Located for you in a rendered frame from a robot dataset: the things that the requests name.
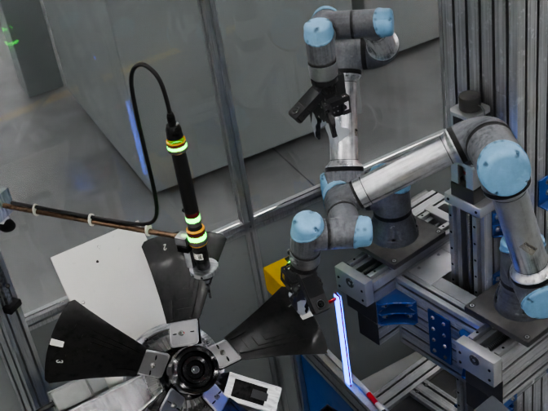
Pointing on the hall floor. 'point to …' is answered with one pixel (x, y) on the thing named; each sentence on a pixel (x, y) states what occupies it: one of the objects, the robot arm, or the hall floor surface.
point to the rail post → (299, 382)
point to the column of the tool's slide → (21, 355)
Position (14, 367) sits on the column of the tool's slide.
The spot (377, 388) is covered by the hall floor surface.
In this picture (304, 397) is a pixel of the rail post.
